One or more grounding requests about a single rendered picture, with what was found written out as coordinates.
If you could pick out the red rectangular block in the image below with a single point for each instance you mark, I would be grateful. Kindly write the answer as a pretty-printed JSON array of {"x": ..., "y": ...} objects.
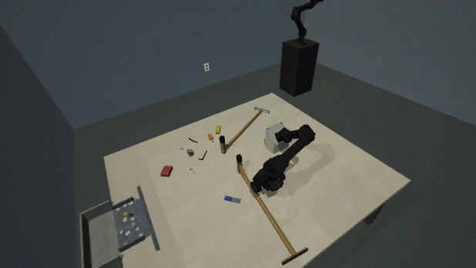
[{"x": 166, "y": 171}]

